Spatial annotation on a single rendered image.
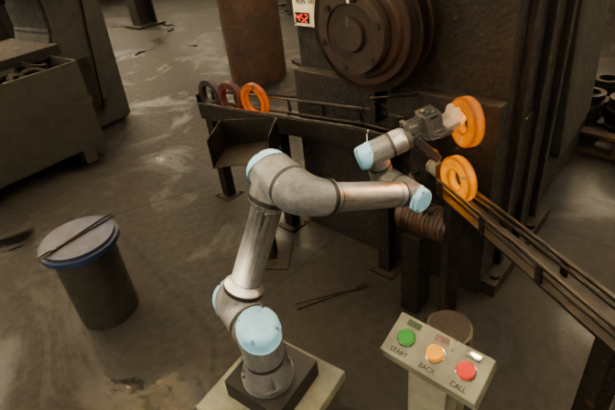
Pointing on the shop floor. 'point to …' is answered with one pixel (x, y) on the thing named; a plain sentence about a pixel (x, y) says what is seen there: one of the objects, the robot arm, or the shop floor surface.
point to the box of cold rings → (45, 118)
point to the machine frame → (461, 84)
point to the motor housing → (417, 253)
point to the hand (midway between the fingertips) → (466, 115)
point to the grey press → (60, 20)
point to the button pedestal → (456, 353)
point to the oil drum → (252, 32)
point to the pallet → (594, 127)
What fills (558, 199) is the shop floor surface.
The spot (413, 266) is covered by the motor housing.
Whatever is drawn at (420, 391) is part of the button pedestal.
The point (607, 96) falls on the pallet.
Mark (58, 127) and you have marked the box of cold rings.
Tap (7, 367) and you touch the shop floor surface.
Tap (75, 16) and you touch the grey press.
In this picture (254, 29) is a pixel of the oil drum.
